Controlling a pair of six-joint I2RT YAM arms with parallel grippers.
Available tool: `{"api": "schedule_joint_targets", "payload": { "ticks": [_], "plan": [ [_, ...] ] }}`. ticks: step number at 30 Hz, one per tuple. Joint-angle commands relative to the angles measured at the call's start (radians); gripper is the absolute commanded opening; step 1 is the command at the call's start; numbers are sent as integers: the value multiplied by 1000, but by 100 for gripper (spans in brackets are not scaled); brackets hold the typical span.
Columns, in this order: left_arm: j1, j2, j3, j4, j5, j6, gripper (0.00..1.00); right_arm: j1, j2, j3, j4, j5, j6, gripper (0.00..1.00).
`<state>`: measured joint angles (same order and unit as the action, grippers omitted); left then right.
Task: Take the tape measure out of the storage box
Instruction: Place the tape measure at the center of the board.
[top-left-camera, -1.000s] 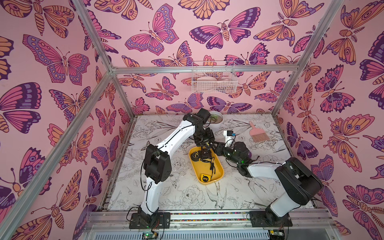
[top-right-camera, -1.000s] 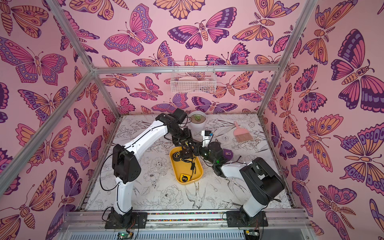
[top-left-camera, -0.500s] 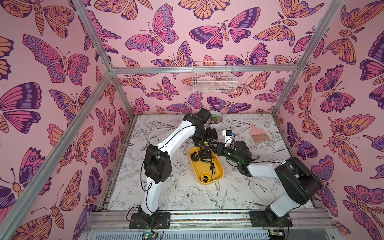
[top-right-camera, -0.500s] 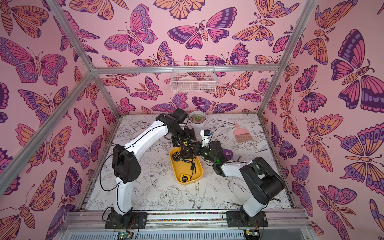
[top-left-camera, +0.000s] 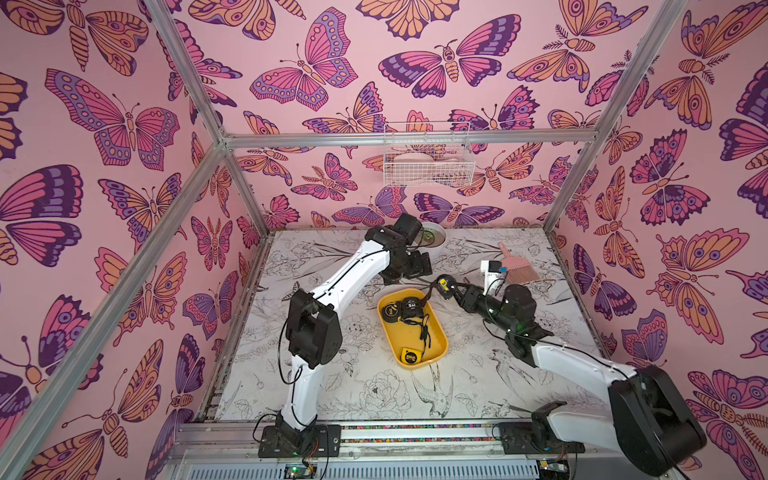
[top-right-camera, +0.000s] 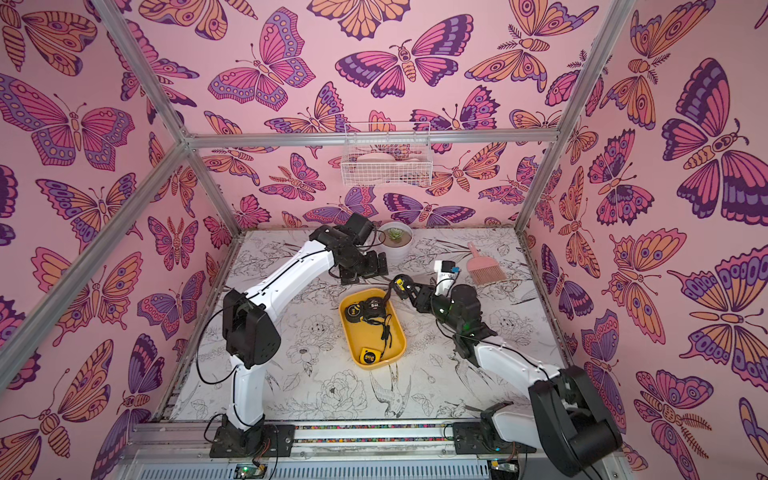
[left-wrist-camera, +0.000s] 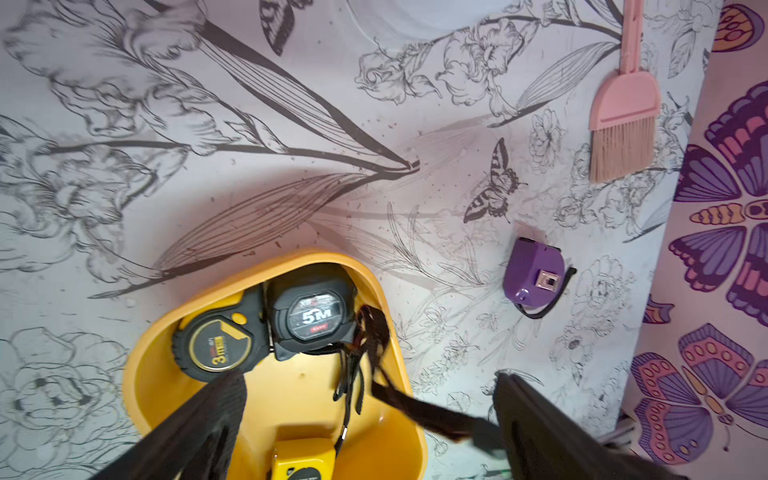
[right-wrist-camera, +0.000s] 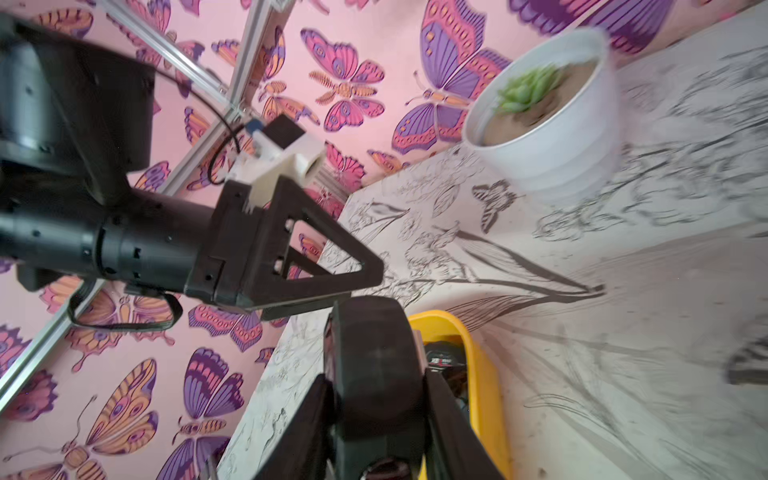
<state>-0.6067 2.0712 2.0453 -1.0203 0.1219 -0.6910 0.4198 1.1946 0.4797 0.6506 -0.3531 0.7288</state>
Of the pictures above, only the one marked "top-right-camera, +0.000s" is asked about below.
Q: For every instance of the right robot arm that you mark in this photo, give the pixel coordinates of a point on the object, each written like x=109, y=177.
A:
x=569, y=421

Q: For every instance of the pink hand brush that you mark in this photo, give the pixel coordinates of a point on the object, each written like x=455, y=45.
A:
x=483, y=269

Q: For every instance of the white wire basket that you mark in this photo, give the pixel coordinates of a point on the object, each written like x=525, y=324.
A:
x=391, y=153

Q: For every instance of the aluminium front rail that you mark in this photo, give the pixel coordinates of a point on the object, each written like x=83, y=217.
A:
x=197, y=443

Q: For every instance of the black yellow tape measure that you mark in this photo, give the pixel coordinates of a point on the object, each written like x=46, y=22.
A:
x=403, y=286

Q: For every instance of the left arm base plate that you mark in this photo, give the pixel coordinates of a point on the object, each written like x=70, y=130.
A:
x=252, y=441

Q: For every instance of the black round tape measure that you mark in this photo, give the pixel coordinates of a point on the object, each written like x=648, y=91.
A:
x=371, y=311

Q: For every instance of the white plant pot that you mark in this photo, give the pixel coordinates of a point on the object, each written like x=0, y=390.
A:
x=397, y=241

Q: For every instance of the small yellow tape measure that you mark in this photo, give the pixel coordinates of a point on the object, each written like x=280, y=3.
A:
x=369, y=356

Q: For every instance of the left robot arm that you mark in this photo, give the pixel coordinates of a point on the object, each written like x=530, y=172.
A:
x=250, y=316

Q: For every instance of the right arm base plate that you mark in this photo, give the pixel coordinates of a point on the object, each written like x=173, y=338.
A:
x=492, y=441

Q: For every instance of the yellow storage tray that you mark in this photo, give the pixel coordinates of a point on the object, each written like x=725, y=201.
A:
x=388, y=337

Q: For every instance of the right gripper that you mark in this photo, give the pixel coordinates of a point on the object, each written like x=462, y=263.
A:
x=405, y=288

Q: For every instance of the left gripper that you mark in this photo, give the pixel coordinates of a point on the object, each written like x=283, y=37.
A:
x=375, y=270

